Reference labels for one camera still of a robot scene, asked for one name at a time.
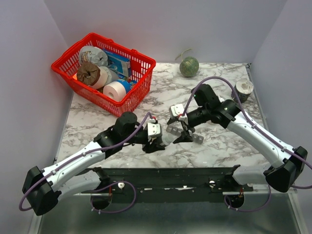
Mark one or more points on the brown wrapped toilet roll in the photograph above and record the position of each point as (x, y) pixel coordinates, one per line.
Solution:
(92, 75)

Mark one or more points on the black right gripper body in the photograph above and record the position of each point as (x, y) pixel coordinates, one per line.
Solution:
(198, 116)

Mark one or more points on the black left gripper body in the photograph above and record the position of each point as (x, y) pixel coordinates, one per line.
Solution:
(138, 138)

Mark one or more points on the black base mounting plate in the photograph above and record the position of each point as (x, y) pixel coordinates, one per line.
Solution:
(166, 185)

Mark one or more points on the grey wrapped toilet roll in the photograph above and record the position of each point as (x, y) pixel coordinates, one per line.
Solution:
(93, 55)

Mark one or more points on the white toilet roll blue wrap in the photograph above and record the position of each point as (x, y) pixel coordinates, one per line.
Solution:
(117, 90)

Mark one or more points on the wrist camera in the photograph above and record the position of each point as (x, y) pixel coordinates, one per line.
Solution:
(178, 109)
(154, 129)

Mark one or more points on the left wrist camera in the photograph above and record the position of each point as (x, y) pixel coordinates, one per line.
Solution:
(154, 129)

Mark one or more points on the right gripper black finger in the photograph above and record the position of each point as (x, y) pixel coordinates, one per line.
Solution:
(172, 119)
(185, 134)

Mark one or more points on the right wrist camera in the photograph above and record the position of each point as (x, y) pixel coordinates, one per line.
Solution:
(178, 109)

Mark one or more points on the red plastic shopping basket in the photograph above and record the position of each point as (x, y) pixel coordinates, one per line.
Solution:
(141, 71)

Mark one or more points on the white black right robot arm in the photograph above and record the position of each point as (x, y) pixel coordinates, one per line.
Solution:
(284, 162)

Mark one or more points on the green netted melon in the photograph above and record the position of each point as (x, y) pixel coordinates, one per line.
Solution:
(189, 66)

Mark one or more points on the grey weekly pill organizer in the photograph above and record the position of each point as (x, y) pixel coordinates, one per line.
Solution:
(177, 132)

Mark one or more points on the grey bottle white cap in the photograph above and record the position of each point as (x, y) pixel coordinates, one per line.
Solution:
(167, 139)

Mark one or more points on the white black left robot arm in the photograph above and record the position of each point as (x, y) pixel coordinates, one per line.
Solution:
(44, 188)

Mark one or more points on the blue white cardboard box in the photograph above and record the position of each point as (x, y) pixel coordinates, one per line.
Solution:
(119, 63)

